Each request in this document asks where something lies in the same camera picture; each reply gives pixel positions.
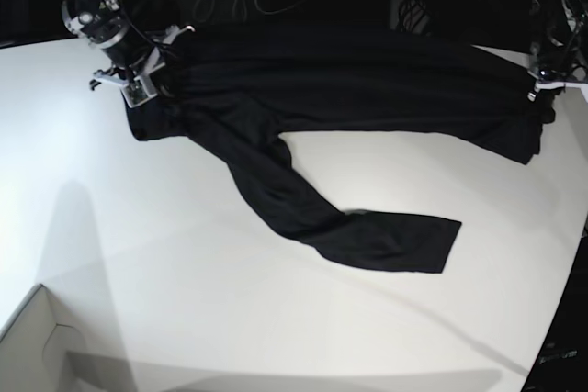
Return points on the white cardboard box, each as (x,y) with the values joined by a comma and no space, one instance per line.
(37,351)

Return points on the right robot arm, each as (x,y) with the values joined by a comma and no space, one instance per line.
(78,14)

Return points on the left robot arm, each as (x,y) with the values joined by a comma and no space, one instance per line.
(559,23)

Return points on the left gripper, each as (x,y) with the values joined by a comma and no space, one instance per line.
(555,68)

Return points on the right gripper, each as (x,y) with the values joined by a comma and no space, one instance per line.
(134,56)

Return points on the black t-shirt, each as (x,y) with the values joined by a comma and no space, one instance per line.
(236,90)

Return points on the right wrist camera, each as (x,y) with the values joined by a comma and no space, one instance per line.
(138,94)

